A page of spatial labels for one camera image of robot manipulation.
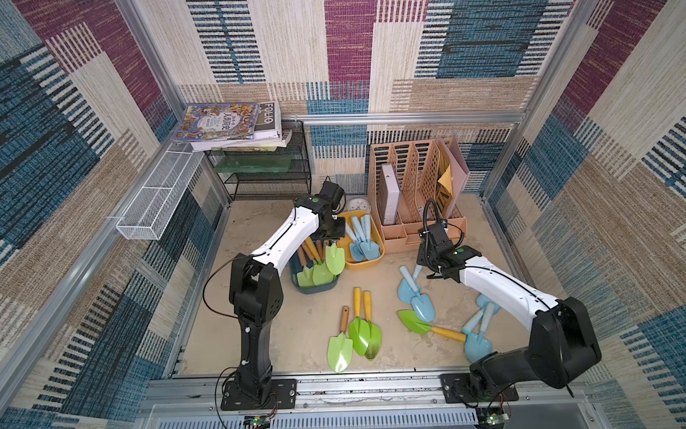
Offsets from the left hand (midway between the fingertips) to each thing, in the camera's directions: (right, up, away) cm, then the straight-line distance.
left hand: (339, 233), depth 91 cm
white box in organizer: (+18, +13, +3) cm, 22 cm away
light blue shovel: (+11, -6, +9) cm, 15 cm away
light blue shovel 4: (+27, -22, -2) cm, 35 cm away
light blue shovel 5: (+23, -20, +2) cm, 30 cm away
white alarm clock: (+7, +12, +25) cm, 28 cm away
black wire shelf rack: (-19, +21, +26) cm, 38 cm away
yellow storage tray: (+13, -1, +11) cm, 18 cm away
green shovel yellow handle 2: (+11, -31, -8) cm, 34 cm away
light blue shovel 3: (+6, -9, +7) cm, 12 cm away
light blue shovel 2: (+7, -5, +9) cm, 12 cm away
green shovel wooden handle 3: (+1, -33, -10) cm, 35 cm away
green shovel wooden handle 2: (-6, -15, +3) cm, 16 cm away
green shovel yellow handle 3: (+24, -28, -5) cm, 37 cm away
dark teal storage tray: (-16, -12, +6) cm, 21 cm away
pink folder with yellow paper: (+38, +20, +1) cm, 43 cm away
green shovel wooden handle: (-1, -8, -2) cm, 8 cm away
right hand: (+29, -5, -2) cm, 30 cm away
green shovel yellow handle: (+6, -29, -9) cm, 31 cm away
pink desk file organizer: (+29, +24, +9) cm, 38 cm away
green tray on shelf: (-30, +25, +6) cm, 40 cm away
